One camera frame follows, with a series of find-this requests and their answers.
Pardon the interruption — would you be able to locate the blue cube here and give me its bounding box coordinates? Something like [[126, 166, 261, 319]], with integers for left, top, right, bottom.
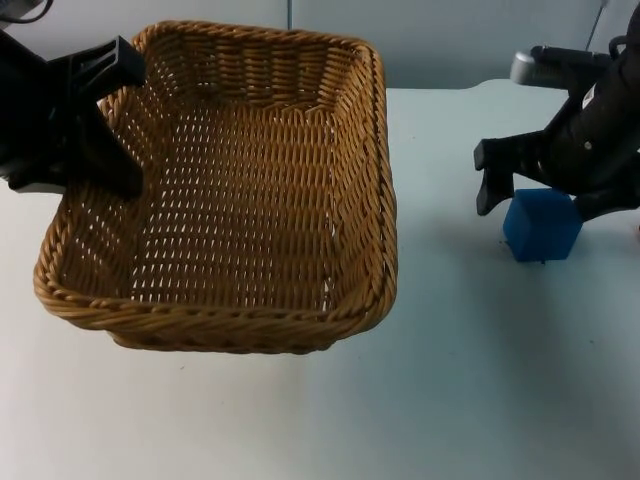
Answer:
[[502, 188, 585, 264]]

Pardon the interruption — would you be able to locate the pale brown wicker basket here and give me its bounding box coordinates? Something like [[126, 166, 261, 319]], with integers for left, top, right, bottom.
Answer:
[[33, 19, 400, 356]]

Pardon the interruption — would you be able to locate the black cable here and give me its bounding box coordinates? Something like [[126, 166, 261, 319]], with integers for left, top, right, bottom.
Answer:
[[606, 32, 630, 58], [0, 0, 54, 24]]

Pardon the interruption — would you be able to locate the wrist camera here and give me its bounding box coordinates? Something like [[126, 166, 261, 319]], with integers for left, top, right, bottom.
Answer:
[[509, 44, 612, 92]]

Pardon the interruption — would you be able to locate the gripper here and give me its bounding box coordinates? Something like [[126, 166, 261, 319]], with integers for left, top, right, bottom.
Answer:
[[0, 28, 149, 197], [473, 59, 640, 221]]

